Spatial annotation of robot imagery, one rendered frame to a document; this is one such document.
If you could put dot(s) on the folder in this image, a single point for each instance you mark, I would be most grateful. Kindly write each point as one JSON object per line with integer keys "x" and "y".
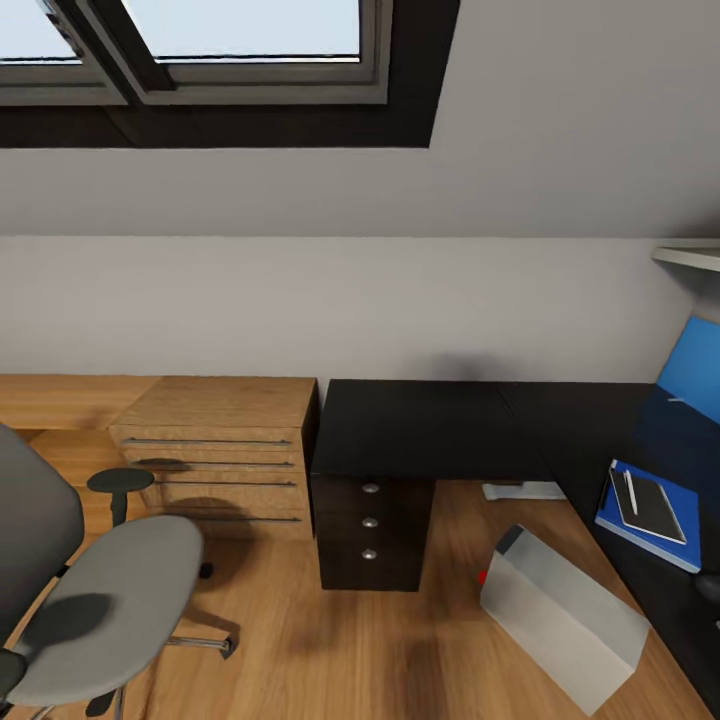
{"x": 684, "y": 504}

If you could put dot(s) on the room divider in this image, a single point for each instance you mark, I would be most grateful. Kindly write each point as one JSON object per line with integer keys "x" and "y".
{"x": 692, "y": 371}

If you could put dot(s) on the cabinet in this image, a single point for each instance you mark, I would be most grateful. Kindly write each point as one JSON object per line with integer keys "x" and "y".
{"x": 371, "y": 533}
{"x": 231, "y": 453}

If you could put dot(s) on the desktop computer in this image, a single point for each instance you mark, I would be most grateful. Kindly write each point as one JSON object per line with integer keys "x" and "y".
{"x": 585, "y": 638}

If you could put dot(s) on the fixed window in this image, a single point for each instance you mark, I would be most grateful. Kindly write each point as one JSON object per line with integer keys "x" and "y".
{"x": 206, "y": 74}

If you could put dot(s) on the swivel chair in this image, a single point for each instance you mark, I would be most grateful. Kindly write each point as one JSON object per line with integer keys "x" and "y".
{"x": 112, "y": 611}

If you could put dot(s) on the notebook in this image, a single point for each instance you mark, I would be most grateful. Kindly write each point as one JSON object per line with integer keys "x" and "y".
{"x": 644, "y": 505}

